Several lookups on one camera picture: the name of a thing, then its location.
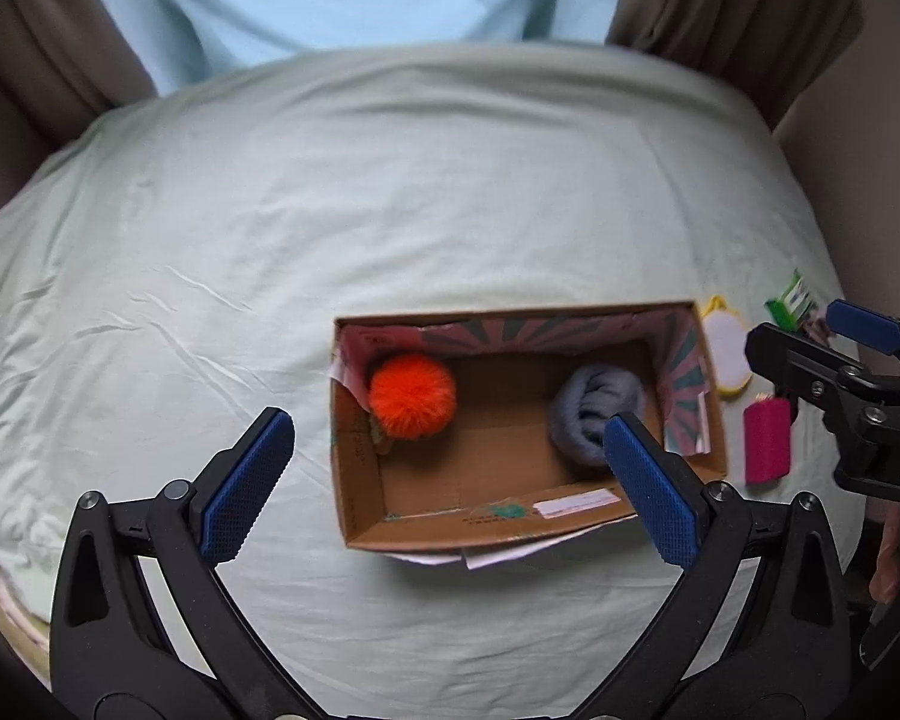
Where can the rolled grey-blue cloth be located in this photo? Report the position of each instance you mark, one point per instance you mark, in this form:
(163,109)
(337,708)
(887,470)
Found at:
(585,412)

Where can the orange fluffy pompom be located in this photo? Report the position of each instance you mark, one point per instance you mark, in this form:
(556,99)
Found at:
(412,394)

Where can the light blue curtain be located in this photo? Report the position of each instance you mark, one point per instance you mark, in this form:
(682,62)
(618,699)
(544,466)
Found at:
(345,0)

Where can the white round pouch yellow rim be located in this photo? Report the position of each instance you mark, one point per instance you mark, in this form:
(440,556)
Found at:
(727,349)

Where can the pale green bed sheet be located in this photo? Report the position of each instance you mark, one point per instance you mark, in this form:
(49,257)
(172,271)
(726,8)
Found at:
(307,202)

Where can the cardboard box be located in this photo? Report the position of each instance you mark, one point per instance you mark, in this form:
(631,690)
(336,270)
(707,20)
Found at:
(480,457)

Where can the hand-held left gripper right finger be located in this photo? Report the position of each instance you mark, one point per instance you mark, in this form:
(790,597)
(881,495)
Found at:
(649,487)

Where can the green and white packet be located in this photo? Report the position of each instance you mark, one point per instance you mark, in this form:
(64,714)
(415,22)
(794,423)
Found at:
(791,300)

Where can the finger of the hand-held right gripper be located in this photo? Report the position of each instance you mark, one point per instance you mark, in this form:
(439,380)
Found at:
(791,360)
(862,324)

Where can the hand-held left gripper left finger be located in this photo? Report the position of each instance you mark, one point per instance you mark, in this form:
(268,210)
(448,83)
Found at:
(247,487)

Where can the brown curtain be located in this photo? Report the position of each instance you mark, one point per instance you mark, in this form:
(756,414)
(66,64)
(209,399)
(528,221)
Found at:
(52,52)
(720,7)

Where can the person's right hand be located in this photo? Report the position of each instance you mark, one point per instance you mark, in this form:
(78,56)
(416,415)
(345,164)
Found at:
(889,562)

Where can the magenta plush pouch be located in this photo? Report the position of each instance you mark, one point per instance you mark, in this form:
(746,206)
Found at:
(766,441)

